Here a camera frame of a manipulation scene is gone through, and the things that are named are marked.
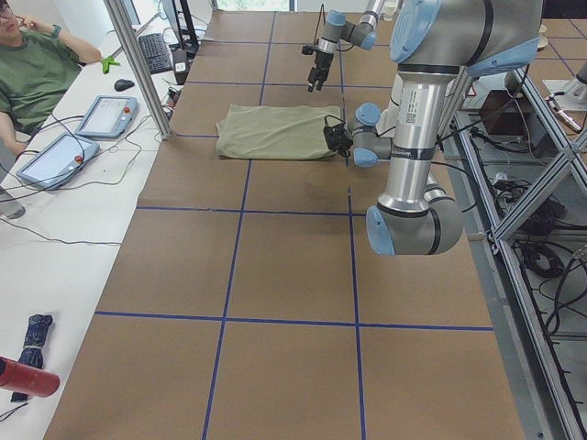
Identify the white paper cup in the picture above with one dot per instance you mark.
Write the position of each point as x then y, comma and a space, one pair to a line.
389, 10

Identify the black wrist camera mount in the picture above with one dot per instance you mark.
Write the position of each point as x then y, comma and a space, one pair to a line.
334, 127
309, 49

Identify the olive green long-sleeve shirt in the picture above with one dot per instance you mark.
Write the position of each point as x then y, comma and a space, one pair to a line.
274, 133

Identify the lower blue teach pendant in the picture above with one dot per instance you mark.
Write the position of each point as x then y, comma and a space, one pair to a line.
56, 164

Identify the black computer mouse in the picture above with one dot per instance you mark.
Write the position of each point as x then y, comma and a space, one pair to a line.
123, 84

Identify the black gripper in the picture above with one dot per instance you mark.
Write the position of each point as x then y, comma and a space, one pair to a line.
320, 60
337, 138

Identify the red cylindrical bottle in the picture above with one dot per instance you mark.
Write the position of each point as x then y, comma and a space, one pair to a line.
27, 380

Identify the upper blue teach pendant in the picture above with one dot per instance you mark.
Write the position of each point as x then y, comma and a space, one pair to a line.
108, 117

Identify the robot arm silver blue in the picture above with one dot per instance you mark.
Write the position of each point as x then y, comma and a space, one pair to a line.
337, 28
432, 42

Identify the person in green shirt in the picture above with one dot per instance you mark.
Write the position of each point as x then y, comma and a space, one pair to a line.
39, 63

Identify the blue teach pendant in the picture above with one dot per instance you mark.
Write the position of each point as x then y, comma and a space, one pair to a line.
56, 164
108, 117

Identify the green plastic clip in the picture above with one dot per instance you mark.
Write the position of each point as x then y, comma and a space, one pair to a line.
107, 63

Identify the aluminium frame post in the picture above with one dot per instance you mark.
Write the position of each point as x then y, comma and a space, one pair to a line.
129, 44

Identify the black keyboard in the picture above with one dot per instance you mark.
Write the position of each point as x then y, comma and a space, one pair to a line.
156, 53

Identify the brown paper table cover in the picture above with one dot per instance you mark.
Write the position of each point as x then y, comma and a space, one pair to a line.
246, 302

